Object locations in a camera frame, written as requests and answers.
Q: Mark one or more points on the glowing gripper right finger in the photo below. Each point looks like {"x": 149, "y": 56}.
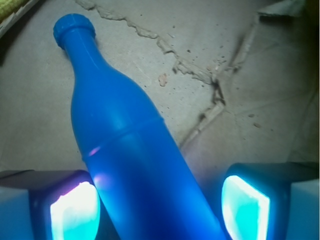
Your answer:
{"x": 272, "y": 201}

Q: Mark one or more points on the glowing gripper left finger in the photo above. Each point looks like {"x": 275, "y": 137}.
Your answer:
{"x": 48, "y": 205}

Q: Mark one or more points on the blue plastic bottle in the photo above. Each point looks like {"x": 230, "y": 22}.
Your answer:
{"x": 140, "y": 174}

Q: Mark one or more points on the brown paper bag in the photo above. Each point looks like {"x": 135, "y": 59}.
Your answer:
{"x": 232, "y": 85}

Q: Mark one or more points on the yellow cloth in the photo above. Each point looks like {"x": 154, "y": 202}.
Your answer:
{"x": 9, "y": 7}

